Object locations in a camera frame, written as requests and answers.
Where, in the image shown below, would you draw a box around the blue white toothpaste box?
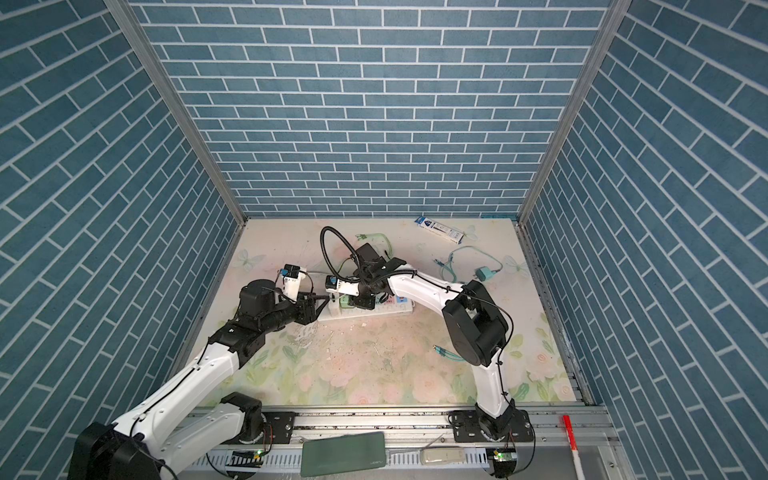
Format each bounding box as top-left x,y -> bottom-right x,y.
415,216 -> 465,245

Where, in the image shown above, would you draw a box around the light green coiled cable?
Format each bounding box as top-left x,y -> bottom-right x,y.
355,231 -> 397,259

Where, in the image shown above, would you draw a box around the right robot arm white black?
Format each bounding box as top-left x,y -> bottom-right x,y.
339,244 -> 514,420

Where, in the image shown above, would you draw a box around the white power strip coloured sockets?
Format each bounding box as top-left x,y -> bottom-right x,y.
318,297 -> 414,322

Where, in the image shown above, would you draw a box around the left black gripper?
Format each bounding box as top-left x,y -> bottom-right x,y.
258,290 -> 330,336

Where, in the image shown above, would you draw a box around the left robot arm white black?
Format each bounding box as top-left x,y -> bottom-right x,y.
68,279 -> 330,479

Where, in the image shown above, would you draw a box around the green rectangular pad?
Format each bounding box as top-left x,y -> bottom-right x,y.
300,432 -> 387,477

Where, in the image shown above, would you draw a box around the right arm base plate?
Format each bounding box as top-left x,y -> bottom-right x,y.
448,407 -> 535,443

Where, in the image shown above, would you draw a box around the green charger plug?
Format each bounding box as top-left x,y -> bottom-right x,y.
338,295 -> 356,310

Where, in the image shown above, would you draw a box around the red white pen right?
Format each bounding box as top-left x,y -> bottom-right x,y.
562,415 -> 586,480

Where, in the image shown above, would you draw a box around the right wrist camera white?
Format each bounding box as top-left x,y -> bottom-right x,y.
325,275 -> 359,297

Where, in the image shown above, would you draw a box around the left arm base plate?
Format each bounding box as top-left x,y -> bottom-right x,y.
256,411 -> 297,446

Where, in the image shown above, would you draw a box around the teal charger with cable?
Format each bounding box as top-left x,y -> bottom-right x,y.
433,245 -> 504,284

